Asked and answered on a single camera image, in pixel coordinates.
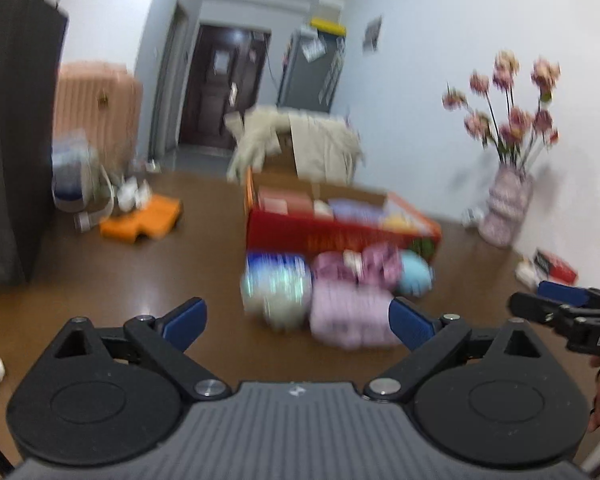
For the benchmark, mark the white power adapter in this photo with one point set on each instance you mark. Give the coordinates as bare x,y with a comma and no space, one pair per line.
527,273

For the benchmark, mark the yellow white plush hamster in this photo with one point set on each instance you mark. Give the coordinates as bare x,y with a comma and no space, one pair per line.
399,223

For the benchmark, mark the black paper shopping bag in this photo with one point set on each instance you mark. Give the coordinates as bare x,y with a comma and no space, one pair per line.
31,36

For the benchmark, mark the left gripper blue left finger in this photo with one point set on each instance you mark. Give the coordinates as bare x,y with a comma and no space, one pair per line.
161,344

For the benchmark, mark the light blue plush toy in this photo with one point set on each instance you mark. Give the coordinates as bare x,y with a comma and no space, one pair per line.
417,276

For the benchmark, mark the blue tissue pack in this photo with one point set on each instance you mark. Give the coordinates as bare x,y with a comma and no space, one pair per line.
276,261

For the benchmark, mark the pink hard-shell suitcase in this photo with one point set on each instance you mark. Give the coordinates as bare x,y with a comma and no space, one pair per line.
101,100

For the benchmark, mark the clear tissue pack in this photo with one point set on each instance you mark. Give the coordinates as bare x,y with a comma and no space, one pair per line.
281,298

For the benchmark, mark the purple folded towel in box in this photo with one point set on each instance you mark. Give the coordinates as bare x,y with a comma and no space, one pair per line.
355,211

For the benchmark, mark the red black small box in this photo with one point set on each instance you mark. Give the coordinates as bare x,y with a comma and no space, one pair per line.
553,268

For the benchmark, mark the clear bag with white device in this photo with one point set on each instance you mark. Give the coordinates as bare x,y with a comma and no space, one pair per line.
79,178

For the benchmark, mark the white small bottle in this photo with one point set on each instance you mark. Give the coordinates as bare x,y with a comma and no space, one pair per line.
133,195

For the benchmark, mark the red orange cardboard box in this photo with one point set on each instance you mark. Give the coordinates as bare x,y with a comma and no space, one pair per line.
313,234

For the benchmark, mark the beige coat on chair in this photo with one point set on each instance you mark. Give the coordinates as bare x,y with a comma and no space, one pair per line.
314,146

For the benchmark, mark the pink textured flower vase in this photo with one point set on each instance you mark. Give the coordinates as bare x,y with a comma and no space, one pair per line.
506,207

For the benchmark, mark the dried pink rose bouquet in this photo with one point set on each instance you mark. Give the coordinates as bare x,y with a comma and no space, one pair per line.
518,134

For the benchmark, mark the white small jar by vase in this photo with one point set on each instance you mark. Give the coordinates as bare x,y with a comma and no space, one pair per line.
472,217

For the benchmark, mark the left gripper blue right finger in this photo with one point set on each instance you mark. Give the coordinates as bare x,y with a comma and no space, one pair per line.
433,344

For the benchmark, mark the orange fabric wrap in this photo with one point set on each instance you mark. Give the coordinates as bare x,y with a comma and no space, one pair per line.
155,221

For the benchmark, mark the grey refrigerator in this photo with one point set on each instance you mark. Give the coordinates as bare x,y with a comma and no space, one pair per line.
312,71

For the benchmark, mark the yellow box on refrigerator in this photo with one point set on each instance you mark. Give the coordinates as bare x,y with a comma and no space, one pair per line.
328,27

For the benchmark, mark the dark brown entrance door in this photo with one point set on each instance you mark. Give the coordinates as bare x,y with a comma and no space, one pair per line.
224,78

